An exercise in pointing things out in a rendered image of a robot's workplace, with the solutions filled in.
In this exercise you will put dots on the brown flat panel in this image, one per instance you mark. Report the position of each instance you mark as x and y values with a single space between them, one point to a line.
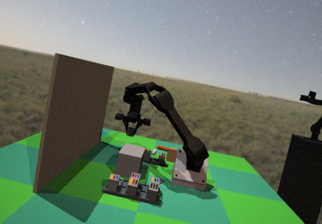
74 116

